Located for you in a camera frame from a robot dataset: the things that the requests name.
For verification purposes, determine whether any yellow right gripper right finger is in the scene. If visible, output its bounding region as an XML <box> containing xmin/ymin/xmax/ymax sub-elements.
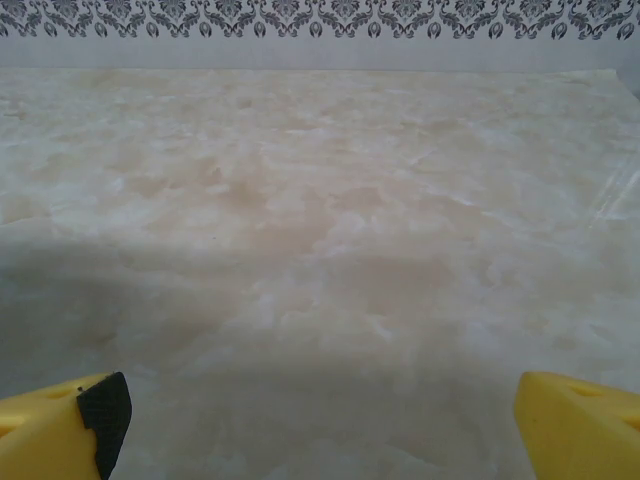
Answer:
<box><xmin>513</xmin><ymin>370</ymin><xmax>640</xmax><ymax>480</ymax></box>

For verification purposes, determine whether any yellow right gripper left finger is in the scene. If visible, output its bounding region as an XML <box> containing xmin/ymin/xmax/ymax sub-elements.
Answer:
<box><xmin>0</xmin><ymin>371</ymin><xmax>132</xmax><ymax>480</ymax></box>

